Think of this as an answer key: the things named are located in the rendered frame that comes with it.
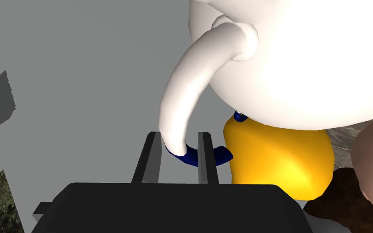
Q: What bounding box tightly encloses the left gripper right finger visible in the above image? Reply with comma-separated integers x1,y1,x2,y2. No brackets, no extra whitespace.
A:
197,131,220,185

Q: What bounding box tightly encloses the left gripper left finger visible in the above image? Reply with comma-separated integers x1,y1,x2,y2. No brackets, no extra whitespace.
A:
131,131,162,184

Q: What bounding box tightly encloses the white yellow and blue mug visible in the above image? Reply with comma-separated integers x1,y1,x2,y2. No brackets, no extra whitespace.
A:
158,0,373,201

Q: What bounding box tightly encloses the dark brown lumpy object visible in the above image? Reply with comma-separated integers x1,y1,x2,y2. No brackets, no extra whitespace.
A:
303,167,373,233

